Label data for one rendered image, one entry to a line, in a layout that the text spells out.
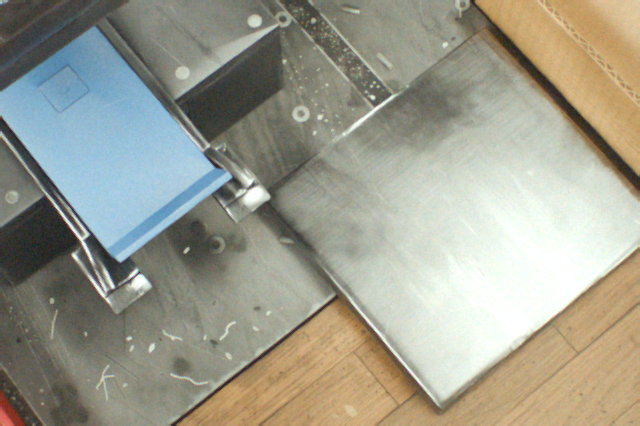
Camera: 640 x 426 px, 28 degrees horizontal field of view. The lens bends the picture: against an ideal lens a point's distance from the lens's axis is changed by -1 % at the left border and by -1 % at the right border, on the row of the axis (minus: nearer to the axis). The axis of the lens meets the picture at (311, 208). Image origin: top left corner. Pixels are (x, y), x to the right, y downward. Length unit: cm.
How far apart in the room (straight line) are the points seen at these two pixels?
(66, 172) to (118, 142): 3
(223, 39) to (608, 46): 24
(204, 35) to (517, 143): 19
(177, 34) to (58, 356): 19
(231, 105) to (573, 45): 20
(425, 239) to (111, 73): 20
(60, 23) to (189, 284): 23
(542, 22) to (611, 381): 21
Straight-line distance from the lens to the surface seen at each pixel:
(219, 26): 72
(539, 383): 74
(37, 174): 69
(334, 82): 79
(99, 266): 67
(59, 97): 71
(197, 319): 75
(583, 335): 75
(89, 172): 69
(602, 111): 77
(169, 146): 68
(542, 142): 76
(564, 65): 77
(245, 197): 68
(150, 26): 72
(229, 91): 74
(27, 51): 57
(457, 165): 75
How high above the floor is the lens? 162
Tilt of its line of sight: 71 degrees down
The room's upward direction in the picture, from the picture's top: 3 degrees counter-clockwise
